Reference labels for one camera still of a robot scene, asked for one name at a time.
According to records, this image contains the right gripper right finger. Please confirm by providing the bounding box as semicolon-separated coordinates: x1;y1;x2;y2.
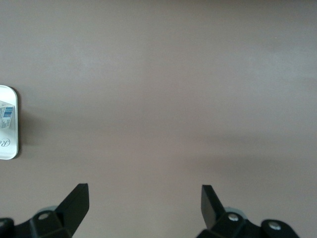
197;184;262;238

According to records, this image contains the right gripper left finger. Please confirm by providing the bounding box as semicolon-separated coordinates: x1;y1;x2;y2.
14;183;90;238

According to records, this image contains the cream rabbit print tray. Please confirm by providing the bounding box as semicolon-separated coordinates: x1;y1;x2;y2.
0;85;19;161

